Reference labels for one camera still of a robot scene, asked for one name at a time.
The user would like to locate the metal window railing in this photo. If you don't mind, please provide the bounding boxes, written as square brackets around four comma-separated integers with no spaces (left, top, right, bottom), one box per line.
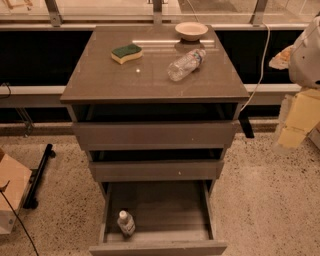
[0,0,320,30]

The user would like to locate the grey top drawer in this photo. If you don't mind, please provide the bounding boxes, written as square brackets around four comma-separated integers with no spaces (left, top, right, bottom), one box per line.
[72,122,235,151]

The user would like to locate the white power cable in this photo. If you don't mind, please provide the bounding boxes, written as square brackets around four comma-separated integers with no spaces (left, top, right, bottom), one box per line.
[239,22,271,112]

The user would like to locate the beige ceramic bowl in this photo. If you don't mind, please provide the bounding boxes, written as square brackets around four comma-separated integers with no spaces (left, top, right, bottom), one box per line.
[175,22,208,41]

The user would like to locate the green yellow sponge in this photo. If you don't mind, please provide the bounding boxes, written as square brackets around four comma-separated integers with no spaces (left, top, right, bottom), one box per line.
[111,44,143,64]

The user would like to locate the grey drawer cabinet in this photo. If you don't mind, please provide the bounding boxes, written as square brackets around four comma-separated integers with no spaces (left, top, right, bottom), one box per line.
[59,24,251,256]

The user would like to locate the black tripod leg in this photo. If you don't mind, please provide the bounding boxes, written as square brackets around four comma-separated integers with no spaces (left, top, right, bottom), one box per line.
[23,144,56,209]

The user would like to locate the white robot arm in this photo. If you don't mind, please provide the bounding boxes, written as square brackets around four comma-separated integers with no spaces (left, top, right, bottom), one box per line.
[269,16,320,154]

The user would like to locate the grey middle drawer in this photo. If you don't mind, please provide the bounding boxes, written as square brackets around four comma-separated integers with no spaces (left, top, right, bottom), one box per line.
[89,160,224,182]

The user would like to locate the cardboard box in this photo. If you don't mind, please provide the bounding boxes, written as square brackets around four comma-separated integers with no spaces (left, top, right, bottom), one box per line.
[0,149,31,234]

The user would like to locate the small blue plastic bottle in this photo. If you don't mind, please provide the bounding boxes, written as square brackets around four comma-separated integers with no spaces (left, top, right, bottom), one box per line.
[117,210,135,237]

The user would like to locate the black thin cable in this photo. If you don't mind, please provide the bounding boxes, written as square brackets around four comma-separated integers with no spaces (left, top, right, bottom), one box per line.
[0,189,40,256]

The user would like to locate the clear crushed water bottle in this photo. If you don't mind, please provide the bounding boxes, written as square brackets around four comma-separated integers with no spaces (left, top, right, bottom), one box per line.
[167,49,206,82]

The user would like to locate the brown box at right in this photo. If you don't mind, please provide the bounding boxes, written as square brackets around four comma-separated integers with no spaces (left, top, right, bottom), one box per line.
[309,123,320,149]

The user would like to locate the grey open bottom drawer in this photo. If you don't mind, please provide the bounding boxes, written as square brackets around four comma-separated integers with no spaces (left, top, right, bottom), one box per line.
[89,181,227,256]

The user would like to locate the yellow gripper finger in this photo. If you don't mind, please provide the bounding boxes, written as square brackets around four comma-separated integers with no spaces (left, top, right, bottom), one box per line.
[272,89,320,154]
[269,45,292,70]

